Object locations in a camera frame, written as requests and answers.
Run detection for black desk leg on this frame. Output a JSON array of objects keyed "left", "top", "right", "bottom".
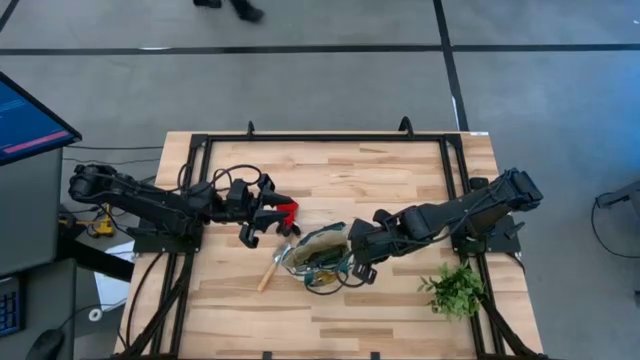
[{"left": 54, "top": 239, "right": 136, "bottom": 282}]

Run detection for black keyboard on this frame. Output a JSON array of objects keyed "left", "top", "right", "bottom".
[{"left": 0, "top": 274, "right": 24, "bottom": 339}]

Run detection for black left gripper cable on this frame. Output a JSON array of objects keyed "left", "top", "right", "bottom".
[{"left": 177, "top": 163, "right": 264, "bottom": 197}]

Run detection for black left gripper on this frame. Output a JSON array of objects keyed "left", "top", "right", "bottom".
[{"left": 227, "top": 173, "right": 297, "bottom": 250}]

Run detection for person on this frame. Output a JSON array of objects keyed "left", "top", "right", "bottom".
[{"left": 193, "top": 0, "right": 265, "bottom": 24}]

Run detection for computer monitor blue screen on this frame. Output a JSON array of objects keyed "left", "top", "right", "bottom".
[{"left": 0, "top": 71, "right": 83, "bottom": 167}]

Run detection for black metal table frame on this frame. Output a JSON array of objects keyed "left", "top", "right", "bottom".
[{"left": 114, "top": 117, "right": 546, "bottom": 360}]

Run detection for white paper sheet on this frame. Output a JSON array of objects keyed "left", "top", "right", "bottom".
[{"left": 93, "top": 241, "right": 136, "bottom": 314}]

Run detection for yellow clamp tool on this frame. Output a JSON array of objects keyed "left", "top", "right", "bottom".
[{"left": 88, "top": 203, "right": 117, "bottom": 239}]

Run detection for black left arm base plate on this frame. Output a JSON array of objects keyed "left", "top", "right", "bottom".
[{"left": 132, "top": 219, "right": 205, "bottom": 254}]

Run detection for black floor cable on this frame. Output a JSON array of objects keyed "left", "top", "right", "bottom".
[{"left": 62, "top": 157, "right": 161, "bottom": 166}]

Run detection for tan green gardening bag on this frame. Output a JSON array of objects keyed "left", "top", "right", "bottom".
[{"left": 282, "top": 222, "right": 369, "bottom": 297}]

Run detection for red black garden gloves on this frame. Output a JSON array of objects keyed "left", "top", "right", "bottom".
[{"left": 276, "top": 200, "right": 303, "bottom": 238}]

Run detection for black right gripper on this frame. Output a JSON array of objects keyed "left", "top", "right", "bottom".
[{"left": 347, "top": 208, "right": 401, "bottom": 285}]

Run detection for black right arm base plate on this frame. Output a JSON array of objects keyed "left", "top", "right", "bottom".
[{"left": 449, "top": 214, "right": 521, "bottom": 255}]

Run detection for black computer mouse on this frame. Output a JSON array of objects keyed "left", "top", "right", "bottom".
[{"left": 23, "top": 328, "right": 65, "bottom": 360}]

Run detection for black stand cable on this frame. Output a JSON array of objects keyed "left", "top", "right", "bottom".
[{"left": 590, "top": 192, "right": 640, "bottom": 260}]

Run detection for green artificial plant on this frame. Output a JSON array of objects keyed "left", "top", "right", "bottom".
[{"left": 417, "top": 262, "right": 486, "bottom": 321}]

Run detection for grey desk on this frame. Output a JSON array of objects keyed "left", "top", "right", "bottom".
[{"left": 0, "top": 147, "right": 64, "bottom": 277}]

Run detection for silver hand tool wooden handle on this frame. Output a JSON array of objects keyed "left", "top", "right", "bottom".
[{"left": 256, "top": 242, "right": 292, "bottom": 293}]

